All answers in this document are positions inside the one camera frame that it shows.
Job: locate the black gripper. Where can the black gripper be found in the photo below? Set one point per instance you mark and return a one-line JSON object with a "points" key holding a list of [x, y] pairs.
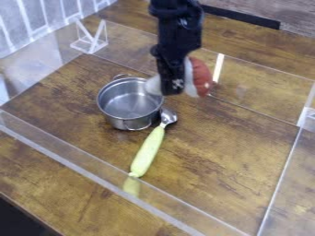
{"points": [[179, 37]]}

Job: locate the red white plush mushroom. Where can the red white plush mushroom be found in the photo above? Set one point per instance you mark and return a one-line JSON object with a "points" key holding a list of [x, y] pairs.
{"points": [[198, 79]]}

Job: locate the silver metal pot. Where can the silver metal pot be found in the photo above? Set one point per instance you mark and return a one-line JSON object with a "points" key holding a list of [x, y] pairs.
{"points": [[129, 107]]}

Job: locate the clear acrylic triangular stand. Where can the clear acrylic triangular stand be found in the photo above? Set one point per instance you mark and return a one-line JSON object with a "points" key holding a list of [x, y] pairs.
{"points": [[90, 43]]}

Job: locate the black bar on table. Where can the black bar on table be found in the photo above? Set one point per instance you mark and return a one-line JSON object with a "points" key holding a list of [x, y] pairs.
{"points": [[260, 21]]}

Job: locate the clear acrylic front barrier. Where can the clear acrylic front barrier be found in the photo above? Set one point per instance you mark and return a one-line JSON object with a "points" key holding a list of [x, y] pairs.
{"points": [[166, 206]]}

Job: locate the spoon with yellow-green handle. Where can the spoon with yellow-green handle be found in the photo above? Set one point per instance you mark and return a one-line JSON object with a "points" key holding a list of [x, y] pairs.
{"points": [[149, 150]]}

